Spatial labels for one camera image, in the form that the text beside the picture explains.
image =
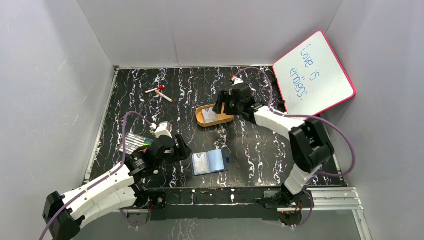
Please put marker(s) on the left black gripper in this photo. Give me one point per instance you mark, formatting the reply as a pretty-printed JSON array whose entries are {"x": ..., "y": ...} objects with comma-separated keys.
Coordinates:
[{"x": 175, "y": 149}]

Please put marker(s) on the white marker pen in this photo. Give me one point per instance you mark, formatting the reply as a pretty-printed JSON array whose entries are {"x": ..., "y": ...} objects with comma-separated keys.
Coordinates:
[{"x": 164, "y": 96}]

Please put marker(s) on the navy blue card holder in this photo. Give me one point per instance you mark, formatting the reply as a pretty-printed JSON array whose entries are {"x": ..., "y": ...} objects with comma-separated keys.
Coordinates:
[{"x": 218, "y": 161}]

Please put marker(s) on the pink framed whiteboard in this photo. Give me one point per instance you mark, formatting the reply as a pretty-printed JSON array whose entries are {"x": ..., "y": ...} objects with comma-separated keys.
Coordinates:
[{"x": 311, "y": 78}]

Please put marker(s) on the orange oval tray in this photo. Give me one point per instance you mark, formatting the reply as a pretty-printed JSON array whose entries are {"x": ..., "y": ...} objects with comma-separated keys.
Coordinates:
[{"x": 221, "y": 118}]

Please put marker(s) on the colourful marker pen set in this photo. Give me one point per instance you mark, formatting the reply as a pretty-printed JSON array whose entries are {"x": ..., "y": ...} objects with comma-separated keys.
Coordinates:
[{"x": 134, "y": 141}]

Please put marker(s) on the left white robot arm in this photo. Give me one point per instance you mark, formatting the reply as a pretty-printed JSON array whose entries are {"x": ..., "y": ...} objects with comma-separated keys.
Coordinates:
[{"x": 121, "y": 187}]

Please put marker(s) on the grey credit card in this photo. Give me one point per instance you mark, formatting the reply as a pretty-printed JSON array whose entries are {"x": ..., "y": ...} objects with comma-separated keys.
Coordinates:
[
  {"x": 208, "y": 115},
  {"x": 200, "y": 163}
]

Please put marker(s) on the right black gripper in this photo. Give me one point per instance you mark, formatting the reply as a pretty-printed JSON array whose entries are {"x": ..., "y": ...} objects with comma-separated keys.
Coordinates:
[{"x": 224, "y": 97}]

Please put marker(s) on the red capped marker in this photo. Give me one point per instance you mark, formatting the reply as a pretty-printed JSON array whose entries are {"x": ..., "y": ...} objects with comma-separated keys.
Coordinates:
[{"x": 155, "y": 89}]

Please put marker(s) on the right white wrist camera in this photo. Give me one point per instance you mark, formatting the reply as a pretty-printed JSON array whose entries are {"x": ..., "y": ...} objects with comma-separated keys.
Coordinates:
[{"x": 236, "y": 80}]

